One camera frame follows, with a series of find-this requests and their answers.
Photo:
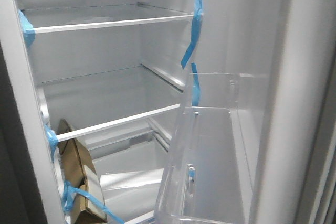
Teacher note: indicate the white fridge door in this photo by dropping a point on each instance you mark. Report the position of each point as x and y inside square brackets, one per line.
[283, 51]

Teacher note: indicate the blue tape upper right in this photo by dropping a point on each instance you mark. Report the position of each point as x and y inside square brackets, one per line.
[195, 31]

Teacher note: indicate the lower glass fridge shelf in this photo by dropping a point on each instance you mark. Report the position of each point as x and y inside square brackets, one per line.
[100, 101]

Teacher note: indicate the clear crisper drawer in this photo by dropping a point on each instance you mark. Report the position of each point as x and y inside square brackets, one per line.
[130, 179]

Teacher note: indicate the blue tape middle left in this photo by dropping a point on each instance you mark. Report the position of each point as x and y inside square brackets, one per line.
[52, 139]

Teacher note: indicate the brown cardboard box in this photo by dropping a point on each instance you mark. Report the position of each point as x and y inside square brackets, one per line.
[80, 172]

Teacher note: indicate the white fridge cabinet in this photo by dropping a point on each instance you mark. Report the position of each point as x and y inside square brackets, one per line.
[67, 54]

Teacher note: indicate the glass fridge shelf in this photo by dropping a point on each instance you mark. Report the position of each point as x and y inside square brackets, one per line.
[100, 101]
[53, 20]

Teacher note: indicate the blue tape upper left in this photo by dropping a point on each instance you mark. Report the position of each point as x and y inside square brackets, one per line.
[27, 29]

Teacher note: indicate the blue tape on bin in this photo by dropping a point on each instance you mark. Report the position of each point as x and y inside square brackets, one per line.
[196, 91]

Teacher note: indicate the upper glass fridge shelf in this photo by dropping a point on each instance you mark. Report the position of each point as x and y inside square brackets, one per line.
[53, 20]

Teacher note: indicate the clear plastic door bin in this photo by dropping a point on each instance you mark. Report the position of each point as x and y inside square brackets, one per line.
[206, 179]

